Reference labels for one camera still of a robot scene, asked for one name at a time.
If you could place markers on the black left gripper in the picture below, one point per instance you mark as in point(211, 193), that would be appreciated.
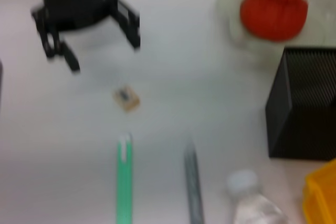
point(71, 3)

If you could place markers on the clear green-label water bottle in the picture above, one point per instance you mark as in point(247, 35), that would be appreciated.
point(244, 184)

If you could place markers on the beige eraser with barcode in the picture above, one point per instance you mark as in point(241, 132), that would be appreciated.
point(127, 98)

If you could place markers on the green pen with white clip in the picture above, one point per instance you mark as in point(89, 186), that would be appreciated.
point(124, 182)

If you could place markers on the grey glitter pen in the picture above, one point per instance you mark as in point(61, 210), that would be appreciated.
point(194, 187)

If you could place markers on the black mesh pen holder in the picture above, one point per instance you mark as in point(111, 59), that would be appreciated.
point(309, 103)

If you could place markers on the yellow plastic bin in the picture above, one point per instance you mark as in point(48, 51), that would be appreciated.
point(323, 197)

